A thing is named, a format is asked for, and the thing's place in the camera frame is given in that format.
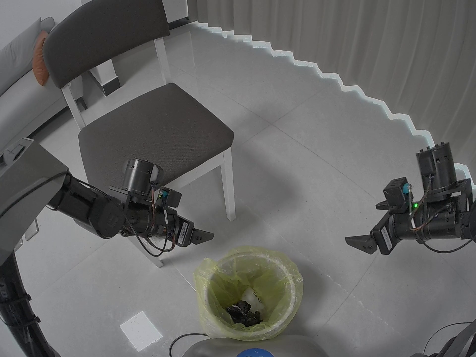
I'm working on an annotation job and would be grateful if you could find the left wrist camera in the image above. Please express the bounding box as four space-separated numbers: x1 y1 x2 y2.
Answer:
159 187 183 208

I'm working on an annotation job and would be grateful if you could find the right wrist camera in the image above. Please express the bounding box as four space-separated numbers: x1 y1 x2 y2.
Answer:
383 177 413 215

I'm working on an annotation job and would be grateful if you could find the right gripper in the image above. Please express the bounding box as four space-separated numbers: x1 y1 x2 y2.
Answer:
345 199 414 256

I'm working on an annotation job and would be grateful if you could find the white curtain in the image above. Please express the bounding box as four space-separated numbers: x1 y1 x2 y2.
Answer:
185 0 476 166

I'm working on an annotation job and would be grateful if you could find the black plastic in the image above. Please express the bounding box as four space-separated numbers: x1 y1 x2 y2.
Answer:
225 300 268 327

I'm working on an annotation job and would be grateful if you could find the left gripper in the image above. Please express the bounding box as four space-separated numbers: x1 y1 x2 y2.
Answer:
147 208 195 249

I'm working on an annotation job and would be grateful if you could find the grey white chair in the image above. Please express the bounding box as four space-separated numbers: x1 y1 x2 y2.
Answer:
43 0 237 268

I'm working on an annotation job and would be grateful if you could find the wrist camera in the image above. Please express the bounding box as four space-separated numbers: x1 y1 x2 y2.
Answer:
159 187 183 208
383 177 413 215

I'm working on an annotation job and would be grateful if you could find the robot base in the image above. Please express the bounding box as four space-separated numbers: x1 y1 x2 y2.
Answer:
181 334 328 357

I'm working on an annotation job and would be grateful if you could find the orange cushion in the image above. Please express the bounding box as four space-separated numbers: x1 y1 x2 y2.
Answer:
33 31 51 87

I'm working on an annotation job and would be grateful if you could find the black cable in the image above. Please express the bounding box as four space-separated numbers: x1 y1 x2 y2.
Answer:
424 322 473 357
170 333 224 355
126 214 176 258
409 214 476 254
0 171 72 218

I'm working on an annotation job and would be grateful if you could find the yellow plastic bag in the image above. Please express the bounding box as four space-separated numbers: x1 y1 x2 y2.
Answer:
193 245 303 341

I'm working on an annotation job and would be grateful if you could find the white trash bin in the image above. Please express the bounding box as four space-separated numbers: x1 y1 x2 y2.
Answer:
205 251 302 339

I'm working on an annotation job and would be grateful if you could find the grey sofa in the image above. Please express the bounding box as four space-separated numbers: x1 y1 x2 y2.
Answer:
0 17 80 163

